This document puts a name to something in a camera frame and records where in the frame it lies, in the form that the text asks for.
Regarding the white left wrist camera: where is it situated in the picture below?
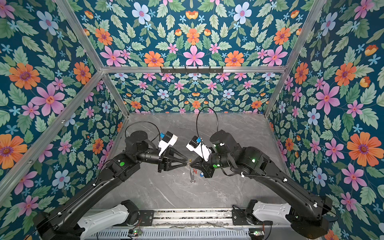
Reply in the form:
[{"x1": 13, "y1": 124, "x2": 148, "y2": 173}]
[{"x1": 158, "y1": 131, "x2": 178, "y2": 157}]

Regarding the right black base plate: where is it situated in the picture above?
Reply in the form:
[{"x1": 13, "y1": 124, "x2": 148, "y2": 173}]
[{"x1": 232, "y1": 208, "x2": 260, "y2": 226}]

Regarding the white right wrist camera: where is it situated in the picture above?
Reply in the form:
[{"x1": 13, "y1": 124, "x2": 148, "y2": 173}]
[{"x1": 186, "y1": 136, "x2": 212, "y2": 162}]

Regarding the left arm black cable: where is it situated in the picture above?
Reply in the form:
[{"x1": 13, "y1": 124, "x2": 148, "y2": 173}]
[{"x1": 124, "y1": 121, "x2": 161, "y2": 142}]

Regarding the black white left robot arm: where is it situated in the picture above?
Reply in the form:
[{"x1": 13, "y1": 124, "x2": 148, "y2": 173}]
[{"x1": 33, "y1": 131, "x2": 187, "y2": 240}]

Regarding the large keyring with yellow sleeve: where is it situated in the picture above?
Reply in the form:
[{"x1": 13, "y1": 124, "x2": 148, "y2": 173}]
[{"x1": 188, "y1": 159, "x2": 196, "y2": 183}]

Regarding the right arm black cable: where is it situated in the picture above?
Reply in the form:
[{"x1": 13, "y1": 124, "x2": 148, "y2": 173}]
[{"x1": 195, "y1": 107, "x2": 220, "y2": 139}]

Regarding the white vented cable duct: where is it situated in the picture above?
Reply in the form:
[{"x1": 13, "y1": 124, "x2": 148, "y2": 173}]
[{"x1": 86, "y1": 228, "x2": 251, "y2": 240}]

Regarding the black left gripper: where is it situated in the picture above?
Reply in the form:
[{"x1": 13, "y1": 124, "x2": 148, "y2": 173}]
[{"x1": 135, "y1": 145, "x2": 190, "y2": 173}]

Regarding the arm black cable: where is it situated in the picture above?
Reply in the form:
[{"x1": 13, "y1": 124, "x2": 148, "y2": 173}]
[
  {"x1": 124, "y1": 121, "x2": 161, "y2": 142},
  {"x1": 195, "y1": 107, "x2": 220, "y2": 139}
]

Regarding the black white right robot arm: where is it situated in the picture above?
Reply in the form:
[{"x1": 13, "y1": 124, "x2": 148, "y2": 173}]
[{"x1": 186, "y1": 130, "x2": 333, "y2": 240}]

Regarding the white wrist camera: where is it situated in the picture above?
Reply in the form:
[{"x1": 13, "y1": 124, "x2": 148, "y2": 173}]
[
  {"x1": 158, "y1": 131, "x2": 178, "y2": 157},
  {"x1": 186, "y1": 136, "x2": 212, "y2": 162}
]

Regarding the black hook rail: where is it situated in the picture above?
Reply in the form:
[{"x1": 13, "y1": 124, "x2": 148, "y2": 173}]
[{"x1": 160, "y1": 67, "x2": 224, "y2": 74}]

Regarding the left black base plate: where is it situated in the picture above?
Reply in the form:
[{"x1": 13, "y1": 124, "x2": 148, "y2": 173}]
[{"x1": 125, "y1": 210, "x2": 155, "y2": 227}]

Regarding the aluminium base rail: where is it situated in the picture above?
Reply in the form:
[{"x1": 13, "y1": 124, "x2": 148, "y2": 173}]
[{"x1": 70, "y1": 207, "x2": 316, "y2": 229}]

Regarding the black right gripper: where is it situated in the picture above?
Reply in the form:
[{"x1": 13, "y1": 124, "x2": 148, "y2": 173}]
[{"x1": 188, "y1": 146, "x2": 235, "y2": 179}]

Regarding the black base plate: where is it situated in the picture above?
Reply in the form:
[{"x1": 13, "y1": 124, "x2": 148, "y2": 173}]
[
  {"x1": 125, "y1": 210, "x2": 155, "y2": 227},
  {"x1": 232, "y1": 208, "x2": 260, "y2": 226}
]

